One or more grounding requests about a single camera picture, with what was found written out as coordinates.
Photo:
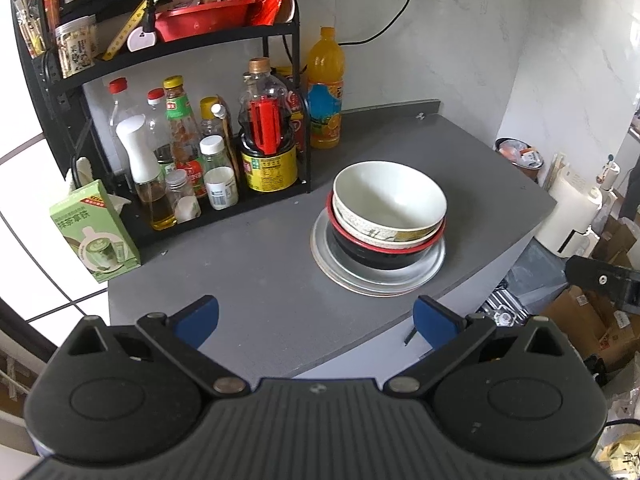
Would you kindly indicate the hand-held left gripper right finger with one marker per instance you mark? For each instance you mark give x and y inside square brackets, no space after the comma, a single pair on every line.
[432,322]

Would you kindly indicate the green tea box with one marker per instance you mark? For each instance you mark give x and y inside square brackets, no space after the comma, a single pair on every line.
[95,240]

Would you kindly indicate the grey plastic bag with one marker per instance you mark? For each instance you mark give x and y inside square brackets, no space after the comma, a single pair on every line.
[540,270]

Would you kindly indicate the long yellow packet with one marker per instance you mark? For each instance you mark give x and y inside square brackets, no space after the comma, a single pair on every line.
[122,30]

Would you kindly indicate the red snack packet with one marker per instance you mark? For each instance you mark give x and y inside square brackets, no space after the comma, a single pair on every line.
[267,2]

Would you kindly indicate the cardboard boxes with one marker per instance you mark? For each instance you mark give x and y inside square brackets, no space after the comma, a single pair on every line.
[575,320]

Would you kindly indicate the orange juice bottle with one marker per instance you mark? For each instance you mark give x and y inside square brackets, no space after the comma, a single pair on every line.
[325,60]

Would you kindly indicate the red plastic basket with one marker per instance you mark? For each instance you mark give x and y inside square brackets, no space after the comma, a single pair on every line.
[200,22]

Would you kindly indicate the red and black bowl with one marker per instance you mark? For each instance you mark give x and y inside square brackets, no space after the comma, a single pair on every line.
[370,260]

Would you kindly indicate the white-capped clear jar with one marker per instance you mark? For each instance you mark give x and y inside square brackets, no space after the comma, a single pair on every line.
[212,145]

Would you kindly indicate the white plate with flower print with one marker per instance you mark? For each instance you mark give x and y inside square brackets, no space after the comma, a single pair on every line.
[385,292]

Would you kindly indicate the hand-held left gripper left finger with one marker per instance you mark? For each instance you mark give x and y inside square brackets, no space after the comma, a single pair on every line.
[200,317]

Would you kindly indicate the trash bin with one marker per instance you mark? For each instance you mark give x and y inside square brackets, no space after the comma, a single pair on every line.
[520,157]

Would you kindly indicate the black metal rack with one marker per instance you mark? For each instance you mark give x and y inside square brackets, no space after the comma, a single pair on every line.
[60,110]

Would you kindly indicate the red drink can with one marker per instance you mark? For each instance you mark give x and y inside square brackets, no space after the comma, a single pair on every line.
[300,132]
[295,90]

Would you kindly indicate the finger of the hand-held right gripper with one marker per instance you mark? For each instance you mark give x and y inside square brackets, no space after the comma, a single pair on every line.
[605,280]

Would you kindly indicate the labelled snack jar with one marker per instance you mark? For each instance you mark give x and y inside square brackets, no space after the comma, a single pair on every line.
[75,47]

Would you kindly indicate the white bowl with yellow print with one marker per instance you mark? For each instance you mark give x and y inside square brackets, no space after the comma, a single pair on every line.
[380,190]
[357,234]

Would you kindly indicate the white cylindrical appliance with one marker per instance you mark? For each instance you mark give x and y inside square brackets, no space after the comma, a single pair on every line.
[565,210]

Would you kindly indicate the white pill bottle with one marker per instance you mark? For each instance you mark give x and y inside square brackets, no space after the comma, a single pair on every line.
[221,190]

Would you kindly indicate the small glass jar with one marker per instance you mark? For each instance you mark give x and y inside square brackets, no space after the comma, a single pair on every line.
[175,182]

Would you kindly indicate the window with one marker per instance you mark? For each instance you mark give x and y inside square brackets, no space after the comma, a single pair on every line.
[30,210]

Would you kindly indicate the small clear red-capped bottle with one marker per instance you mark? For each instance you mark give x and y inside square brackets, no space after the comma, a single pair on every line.
[157,120]

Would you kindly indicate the large soy sauce bottle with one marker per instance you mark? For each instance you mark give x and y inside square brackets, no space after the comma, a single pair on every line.
[267,170]

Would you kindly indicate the tall clear red-capped bottle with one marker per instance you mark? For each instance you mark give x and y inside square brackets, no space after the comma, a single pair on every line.
[120,105]

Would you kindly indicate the brown bottle with white nozzle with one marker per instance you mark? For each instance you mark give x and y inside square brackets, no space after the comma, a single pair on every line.
[226,126]

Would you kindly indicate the white tissue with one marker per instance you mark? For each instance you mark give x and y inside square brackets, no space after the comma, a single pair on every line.
[80,170]

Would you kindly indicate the hanging snack packets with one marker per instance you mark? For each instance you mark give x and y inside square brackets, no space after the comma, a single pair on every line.
[30,25]

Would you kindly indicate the green-labelled sauce bottle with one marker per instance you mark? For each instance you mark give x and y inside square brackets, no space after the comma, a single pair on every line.
[180,110]

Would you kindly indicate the white plug adapter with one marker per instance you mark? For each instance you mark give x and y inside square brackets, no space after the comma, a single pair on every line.
[142,41]

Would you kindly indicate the silver metal object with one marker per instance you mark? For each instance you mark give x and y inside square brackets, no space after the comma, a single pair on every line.
[505,307]

